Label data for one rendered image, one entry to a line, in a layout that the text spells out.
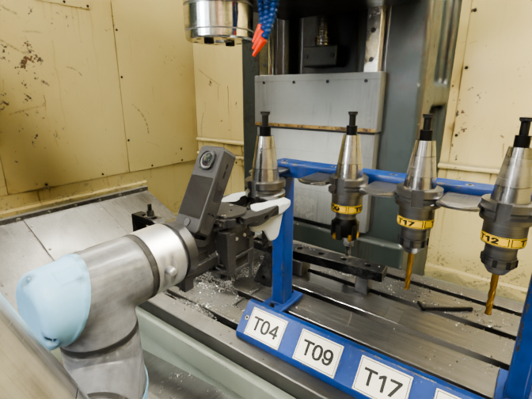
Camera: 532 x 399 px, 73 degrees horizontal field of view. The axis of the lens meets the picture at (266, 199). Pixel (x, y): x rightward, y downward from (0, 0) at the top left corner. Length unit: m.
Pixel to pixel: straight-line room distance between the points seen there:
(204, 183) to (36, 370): 0.26
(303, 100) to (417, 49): 0.37
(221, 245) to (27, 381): 0.27
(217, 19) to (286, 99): 0.53
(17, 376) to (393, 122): 1.10
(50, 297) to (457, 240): 1.45
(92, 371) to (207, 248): 0.18
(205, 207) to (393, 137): 0.85
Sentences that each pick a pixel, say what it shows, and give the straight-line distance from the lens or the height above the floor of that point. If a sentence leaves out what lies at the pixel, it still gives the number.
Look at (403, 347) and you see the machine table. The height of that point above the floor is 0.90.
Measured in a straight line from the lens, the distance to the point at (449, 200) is 0.54.
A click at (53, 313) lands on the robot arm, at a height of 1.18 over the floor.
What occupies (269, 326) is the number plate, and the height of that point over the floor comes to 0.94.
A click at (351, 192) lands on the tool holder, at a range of 0.57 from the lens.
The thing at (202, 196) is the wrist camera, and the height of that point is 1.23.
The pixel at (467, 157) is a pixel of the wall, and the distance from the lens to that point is 1.52.
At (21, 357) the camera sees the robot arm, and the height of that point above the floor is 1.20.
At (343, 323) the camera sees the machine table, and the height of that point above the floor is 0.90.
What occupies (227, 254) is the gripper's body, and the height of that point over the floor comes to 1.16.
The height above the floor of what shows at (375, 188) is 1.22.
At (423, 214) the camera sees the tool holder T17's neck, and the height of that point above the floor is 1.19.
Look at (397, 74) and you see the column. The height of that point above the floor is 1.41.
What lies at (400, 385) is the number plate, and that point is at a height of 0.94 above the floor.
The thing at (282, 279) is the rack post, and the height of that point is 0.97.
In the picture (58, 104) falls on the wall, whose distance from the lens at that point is 1.80.
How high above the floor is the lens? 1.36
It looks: 17 degrees down
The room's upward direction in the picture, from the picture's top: straight up
